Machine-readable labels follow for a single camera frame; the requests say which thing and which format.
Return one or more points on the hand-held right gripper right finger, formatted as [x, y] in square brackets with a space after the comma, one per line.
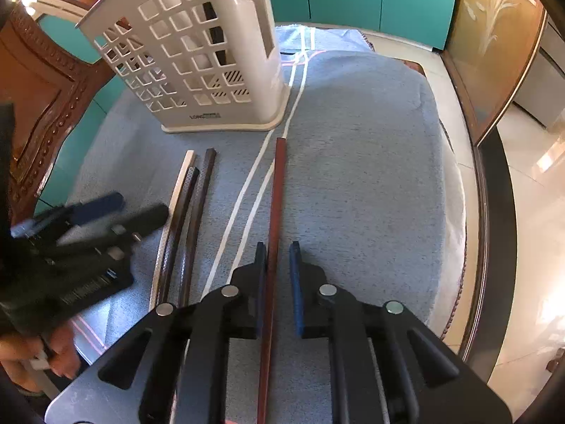
[296, 291]

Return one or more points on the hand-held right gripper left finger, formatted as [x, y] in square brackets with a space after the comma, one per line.
[260, 291]

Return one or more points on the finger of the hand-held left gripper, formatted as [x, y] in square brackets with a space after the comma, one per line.
[145, 221]
[103, 205]

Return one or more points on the red-brown chopstick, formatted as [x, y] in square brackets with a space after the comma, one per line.
[277, 194]

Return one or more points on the white plastic utensil basket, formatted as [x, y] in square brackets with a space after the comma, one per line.
[185, 53]

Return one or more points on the person's left hand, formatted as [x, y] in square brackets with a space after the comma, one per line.
[64, 353]

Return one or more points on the blue striped towel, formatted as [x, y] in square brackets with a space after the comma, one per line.
[362, 176]

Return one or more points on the teal base cabinet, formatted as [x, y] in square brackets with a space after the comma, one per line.
[362, 0]

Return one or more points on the etched glass sliding door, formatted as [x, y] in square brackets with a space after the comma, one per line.
[490, 44]

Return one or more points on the grey refrigerator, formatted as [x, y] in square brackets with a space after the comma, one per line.
[545, 75]

